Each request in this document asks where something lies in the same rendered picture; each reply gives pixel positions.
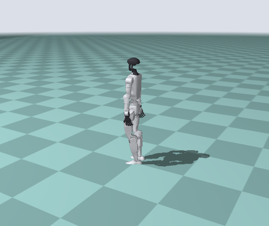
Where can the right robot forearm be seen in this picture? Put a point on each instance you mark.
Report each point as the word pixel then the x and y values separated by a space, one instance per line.
pixel 139 100

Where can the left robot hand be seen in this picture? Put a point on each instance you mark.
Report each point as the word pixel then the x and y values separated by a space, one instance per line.
pixel 127 120

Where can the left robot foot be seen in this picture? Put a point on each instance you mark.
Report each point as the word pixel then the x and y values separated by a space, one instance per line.
pixel 133 162

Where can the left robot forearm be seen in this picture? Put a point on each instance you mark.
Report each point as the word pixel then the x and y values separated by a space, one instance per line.
pixel 126 105

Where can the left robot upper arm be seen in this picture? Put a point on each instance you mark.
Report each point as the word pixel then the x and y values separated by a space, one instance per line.
pixel 128 82

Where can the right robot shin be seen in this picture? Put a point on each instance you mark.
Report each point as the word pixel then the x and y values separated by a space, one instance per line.
pixel 140 140

